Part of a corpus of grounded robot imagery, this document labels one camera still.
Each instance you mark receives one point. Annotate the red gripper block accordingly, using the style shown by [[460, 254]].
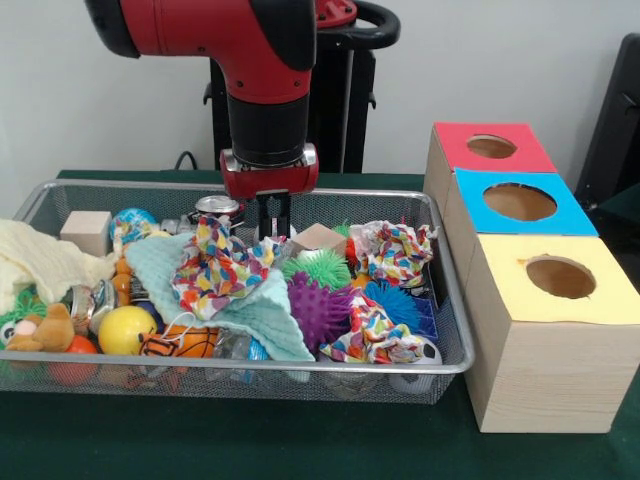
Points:
[[268, 172]]

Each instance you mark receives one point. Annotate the green spiky ball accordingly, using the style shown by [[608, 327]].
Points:
[[318, 268]]

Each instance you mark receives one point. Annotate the colourful patterned cloth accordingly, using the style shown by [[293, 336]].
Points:
[[375, 338], [395, 252], [215, 268]]

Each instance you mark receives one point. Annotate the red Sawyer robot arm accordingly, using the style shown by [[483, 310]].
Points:
[[230, 45]]

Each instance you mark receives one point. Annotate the shallow clear mesh bin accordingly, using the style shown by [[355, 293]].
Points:
[[455, 340]]

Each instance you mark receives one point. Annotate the wooden three-hole box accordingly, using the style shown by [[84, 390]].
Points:
[[550, 370]]

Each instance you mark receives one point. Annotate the mint green cloth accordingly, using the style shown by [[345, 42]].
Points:
[[265, 315]]

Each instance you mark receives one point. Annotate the purple spiky ball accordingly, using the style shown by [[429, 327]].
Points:
[[318, 310]]

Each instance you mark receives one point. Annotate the blue globe ball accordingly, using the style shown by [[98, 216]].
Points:
[[133, 225]]

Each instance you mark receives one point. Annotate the blue spiky ball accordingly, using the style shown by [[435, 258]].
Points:
[[393, 303]]

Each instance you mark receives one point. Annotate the yellow ball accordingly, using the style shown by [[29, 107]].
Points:
[[125, 330]]

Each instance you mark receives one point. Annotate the small soccer ball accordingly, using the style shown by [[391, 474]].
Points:
[[418, 368]]

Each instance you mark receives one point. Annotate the dark green table cloth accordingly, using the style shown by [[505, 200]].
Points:
[[250, 440]]

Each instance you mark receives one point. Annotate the cream yellow cloth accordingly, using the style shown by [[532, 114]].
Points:
[[45, 260]]

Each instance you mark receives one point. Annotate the brown plush bear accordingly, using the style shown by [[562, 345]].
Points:
[[45, 330]]

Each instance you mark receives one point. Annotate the black chair back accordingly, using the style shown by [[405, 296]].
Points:
[[615, 130]]

